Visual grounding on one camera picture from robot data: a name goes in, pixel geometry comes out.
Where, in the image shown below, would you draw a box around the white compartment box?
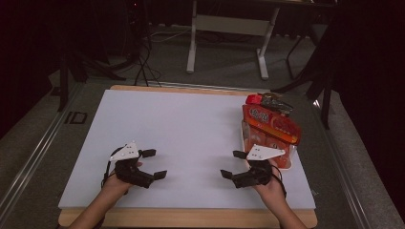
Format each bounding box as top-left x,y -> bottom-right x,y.
240,117 -> 299,172

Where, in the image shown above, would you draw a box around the metal floor rail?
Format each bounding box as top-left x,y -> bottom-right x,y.
313,98 -> 374,229
0,81 -> 84,218

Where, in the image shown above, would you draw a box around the person's left hand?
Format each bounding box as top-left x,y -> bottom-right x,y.
102,161 -> 144,196

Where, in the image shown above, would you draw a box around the white desk frame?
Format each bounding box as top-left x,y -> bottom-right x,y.
185,0 -> 338,81

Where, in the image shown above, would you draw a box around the white floor cable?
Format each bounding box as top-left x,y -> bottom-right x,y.
148,28 -> 193,44

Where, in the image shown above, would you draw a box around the white table mat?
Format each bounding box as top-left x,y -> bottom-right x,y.
57,89 -> 317,210

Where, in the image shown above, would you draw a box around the red and black sauce packet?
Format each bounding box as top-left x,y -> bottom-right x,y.
245,92 -> 295,116

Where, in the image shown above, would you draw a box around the person's right hand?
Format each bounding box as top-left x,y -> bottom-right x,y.
252,157 -> 288,206

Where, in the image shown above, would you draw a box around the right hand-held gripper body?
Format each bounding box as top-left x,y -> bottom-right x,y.
231,143 -> 287,190

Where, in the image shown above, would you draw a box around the black floor cables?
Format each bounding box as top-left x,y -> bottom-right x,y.
132,31 -> 163,88

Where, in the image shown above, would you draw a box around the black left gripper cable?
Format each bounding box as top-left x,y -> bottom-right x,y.
100,145 -> 126,189

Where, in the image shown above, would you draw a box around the orange snack packet clear window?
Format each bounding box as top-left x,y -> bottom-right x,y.
241,104 -> 302,170

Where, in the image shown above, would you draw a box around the black tripod stand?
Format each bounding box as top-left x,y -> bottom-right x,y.
56,44 -> 128,113

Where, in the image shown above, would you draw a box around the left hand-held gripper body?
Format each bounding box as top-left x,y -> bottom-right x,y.
109,140 -> 158,190

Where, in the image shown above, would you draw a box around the black angled stand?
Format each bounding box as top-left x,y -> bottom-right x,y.
270,18 -> 339,130

